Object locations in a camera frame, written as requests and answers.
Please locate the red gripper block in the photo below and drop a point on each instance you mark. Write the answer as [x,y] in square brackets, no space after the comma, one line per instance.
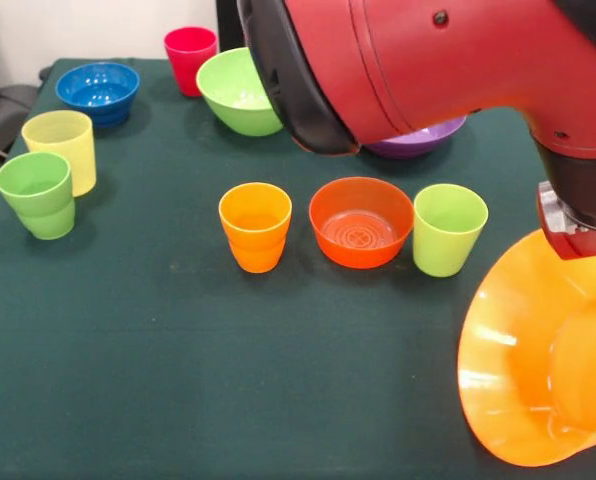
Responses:
[583,242]

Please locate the large orange bowl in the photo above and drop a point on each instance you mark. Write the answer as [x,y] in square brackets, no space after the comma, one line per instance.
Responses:
[518,350]

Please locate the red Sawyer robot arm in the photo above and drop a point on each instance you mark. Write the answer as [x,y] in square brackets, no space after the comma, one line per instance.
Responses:
[428,75]

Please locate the lime green cup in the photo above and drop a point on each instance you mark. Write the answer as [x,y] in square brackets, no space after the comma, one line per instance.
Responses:
[443,250]

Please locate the purple bowl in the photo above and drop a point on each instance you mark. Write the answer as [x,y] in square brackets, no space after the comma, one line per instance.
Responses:
[418,142]

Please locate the small red-orange bowl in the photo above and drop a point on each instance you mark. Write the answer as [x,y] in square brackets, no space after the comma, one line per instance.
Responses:
[363,250]

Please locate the orange cup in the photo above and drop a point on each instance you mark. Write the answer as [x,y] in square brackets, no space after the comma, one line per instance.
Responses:
[255,245]

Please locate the dark green table cloth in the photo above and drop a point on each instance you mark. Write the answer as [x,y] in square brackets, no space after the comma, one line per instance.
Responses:
[228,375]

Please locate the light green bowl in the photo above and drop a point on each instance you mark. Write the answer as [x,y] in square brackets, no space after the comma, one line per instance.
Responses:
[233,100]

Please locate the red cup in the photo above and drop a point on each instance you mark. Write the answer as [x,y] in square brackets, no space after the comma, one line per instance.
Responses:
[188,60]

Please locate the blue bowl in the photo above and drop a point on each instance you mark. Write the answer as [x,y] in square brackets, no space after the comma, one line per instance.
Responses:
[98,95]

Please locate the yellow cup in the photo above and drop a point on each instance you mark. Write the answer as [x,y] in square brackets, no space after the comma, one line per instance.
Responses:
[63,145]

